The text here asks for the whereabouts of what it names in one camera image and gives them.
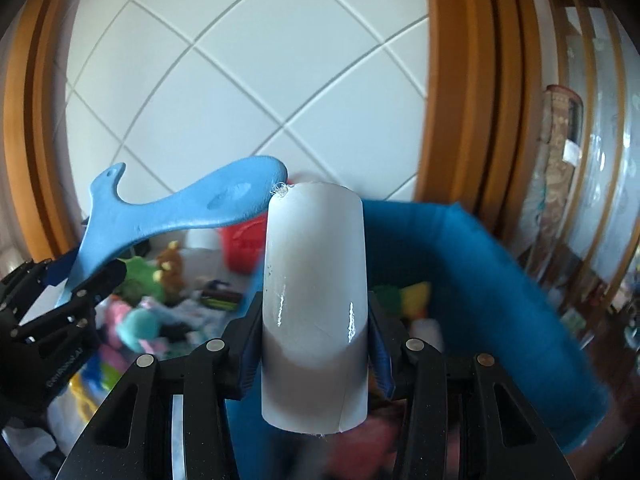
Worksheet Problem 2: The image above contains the blue fabric storage bin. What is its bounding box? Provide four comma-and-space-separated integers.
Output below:
227, 199, 612, 480

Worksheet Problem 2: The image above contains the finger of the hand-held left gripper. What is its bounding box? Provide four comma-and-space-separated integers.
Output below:
0, 257, 76, 313
10, 260, 128, 346

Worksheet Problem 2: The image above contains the red toy suitcase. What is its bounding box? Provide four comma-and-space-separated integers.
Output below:
217, 217, 268, 276

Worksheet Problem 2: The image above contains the white round container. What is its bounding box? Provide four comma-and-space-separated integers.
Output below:
192, 229, 224, 252

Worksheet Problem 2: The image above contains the dark brown flat box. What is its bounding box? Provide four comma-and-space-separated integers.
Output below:
201, 287, 244, 312

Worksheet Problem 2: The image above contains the blue plastic shoehorn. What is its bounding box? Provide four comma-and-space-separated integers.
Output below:
52, 156, 288, 308

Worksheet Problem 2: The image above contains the white cardboard tube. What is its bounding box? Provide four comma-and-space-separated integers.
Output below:
261, 182, 370, 435

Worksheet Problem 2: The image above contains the brown bear plush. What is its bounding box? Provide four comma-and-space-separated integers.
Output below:
156, 241, 185, 297

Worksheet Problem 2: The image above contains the wooden glass door cabinet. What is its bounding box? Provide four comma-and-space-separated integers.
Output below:
520, 0, 640, 361

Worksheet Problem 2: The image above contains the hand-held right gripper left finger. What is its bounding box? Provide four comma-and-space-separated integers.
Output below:
55, 302, 266, 480

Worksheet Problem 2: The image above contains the green dinosaur plush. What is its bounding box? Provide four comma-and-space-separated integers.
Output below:
120, 256, 166, 307

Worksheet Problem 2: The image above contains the rolled patterned carpet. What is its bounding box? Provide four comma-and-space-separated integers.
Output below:
536, 85, 586, 228

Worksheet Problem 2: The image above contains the pig plush in teal dress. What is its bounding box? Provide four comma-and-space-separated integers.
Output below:
117, 307, 165, 355

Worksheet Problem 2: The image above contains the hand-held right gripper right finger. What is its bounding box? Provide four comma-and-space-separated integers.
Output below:
367, 295, 576, 480

